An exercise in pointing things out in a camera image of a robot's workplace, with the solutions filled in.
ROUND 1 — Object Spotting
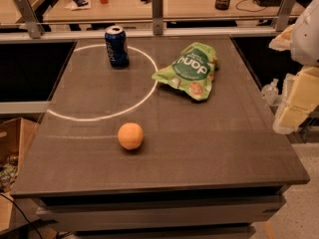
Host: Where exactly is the orange fruit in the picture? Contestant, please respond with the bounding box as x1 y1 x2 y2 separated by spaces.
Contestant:
118 122 144 150

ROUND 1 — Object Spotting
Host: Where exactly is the clear sanitizer bottle left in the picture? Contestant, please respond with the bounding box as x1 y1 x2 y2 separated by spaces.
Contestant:
261 79 279 106

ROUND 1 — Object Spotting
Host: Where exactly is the black cable on desk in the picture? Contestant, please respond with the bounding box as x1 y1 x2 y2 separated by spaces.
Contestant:
234 0 269 13

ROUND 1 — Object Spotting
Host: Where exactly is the right metal bracket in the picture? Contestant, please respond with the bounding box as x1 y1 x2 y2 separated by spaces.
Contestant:
271 0 296 32

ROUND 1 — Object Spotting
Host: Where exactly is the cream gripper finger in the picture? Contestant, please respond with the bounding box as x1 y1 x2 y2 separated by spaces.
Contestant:
272 66 319 134
269 24 294 51

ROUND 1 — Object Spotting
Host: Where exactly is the left metal bracket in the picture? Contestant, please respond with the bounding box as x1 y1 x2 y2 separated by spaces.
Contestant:
14 0 44 39

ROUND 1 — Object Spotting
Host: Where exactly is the green rice chip bag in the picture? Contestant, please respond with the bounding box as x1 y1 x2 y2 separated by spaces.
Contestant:
152 42 219 101

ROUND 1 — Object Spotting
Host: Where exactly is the middle metal bracket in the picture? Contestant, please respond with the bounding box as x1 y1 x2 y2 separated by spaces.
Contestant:
152 0 163 35

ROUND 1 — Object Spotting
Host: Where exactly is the metal bracket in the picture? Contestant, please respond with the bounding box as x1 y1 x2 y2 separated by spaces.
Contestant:
152 0 163 35
14 0 44 39
271 0 296 32

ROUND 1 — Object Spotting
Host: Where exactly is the black floor cable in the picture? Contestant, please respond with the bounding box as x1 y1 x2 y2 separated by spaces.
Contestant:
0 192 44 239

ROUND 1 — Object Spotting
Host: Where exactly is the cardboard box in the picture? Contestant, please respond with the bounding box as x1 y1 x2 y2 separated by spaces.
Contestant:
0 118 38 193

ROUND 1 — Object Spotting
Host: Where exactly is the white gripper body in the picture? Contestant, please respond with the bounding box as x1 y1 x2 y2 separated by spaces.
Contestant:
290 0 319 66

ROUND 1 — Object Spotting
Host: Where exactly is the blue pepsi can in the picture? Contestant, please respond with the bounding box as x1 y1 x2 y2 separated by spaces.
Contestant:
105 25 130 68

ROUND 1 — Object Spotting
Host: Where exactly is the wooden background desk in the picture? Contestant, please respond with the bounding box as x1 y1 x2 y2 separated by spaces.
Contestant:
45 0 279 23

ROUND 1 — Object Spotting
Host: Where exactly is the black mesh pen cup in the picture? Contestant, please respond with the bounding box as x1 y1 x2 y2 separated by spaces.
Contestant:
215 0 231 10

